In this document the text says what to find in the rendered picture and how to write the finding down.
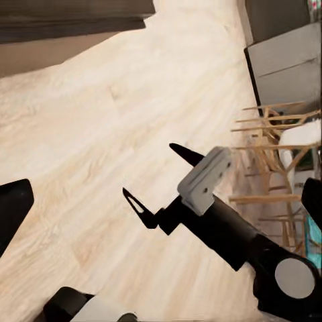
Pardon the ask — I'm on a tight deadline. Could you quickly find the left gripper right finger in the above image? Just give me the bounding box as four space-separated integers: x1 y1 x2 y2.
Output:
301 178 322 231

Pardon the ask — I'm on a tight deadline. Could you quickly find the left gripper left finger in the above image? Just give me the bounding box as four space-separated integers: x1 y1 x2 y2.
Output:
0 178 34 257

